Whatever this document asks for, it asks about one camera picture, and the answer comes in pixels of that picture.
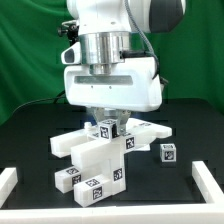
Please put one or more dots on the white sheet with tags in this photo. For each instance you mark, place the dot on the white sheet with tags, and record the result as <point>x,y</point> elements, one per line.
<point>142,147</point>

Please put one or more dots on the white chair back part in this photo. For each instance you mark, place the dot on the white chair back part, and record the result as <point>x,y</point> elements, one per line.
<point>62,145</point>

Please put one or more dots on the green backdrop curtain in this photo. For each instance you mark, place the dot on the green backdrop curtain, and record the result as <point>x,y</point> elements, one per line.
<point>191,56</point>

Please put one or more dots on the white frame border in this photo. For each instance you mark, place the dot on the white frame border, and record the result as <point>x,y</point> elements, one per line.
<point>209,212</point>

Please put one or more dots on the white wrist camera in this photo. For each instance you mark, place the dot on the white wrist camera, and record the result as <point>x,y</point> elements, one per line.
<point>72,55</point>

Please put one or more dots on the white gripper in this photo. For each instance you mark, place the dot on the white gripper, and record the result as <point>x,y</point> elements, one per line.
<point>131,85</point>

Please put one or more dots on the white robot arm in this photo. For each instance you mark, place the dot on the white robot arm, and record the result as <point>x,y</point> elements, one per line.
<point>102,71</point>

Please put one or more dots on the white block far left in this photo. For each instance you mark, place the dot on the white block far left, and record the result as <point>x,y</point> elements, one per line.
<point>8,180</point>

